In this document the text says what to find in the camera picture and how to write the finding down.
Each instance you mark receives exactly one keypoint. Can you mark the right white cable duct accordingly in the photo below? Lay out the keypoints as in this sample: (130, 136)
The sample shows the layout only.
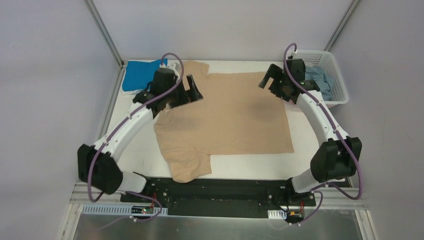
(277, 214)

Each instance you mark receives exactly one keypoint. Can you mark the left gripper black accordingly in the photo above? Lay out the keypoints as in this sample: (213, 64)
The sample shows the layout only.
(184, 92)

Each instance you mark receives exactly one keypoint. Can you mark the white plastic basket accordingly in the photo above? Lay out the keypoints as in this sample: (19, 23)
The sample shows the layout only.
(322, 67)

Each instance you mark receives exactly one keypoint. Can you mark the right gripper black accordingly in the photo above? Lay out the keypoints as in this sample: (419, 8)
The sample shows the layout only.
(276, 84)

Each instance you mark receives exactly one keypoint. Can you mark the folded blue t shirt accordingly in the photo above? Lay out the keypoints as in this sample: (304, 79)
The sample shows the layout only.
(138, 74)

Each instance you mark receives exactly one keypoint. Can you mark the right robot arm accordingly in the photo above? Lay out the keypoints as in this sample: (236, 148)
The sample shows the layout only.
(338, 154)

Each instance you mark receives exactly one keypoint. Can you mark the beige t shirt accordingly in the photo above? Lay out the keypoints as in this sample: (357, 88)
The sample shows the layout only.
(235, 117)

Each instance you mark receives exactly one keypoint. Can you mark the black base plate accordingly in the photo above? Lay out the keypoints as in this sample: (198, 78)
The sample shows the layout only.
(227, 198)

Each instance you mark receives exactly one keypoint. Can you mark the grey blue t shirt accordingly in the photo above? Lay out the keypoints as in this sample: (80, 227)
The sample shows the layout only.
(324, 81)

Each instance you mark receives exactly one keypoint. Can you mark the white cable duct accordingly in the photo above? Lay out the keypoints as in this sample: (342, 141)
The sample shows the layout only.
(277, 214)
(123, 210)

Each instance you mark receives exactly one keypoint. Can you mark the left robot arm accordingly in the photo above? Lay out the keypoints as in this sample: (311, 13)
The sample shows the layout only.
(98, 163)

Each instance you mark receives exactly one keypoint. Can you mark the left white cable duct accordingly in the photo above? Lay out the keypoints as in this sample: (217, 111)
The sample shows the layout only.
(123, 210)

